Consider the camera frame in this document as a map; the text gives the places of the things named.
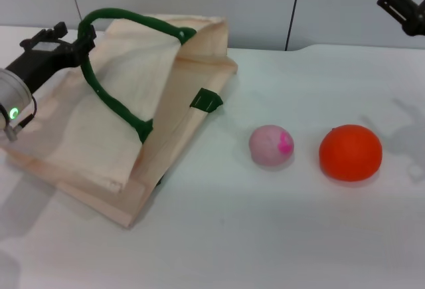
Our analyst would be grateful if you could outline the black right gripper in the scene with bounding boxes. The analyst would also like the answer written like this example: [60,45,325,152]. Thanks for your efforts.
[371,0,425,38]

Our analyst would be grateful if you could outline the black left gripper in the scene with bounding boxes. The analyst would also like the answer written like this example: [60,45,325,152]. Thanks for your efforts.
[5,21,98,92]

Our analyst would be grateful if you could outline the cream canvas bag green handles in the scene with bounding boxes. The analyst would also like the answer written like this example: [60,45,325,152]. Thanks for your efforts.
[6,7,239,229]

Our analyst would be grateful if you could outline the pink round pastry magenta mark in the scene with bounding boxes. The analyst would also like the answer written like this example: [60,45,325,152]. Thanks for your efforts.
[248,124,296,167]

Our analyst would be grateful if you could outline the round orange fruit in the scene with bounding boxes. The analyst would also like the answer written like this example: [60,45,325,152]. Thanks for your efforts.
[319,124,383,183]

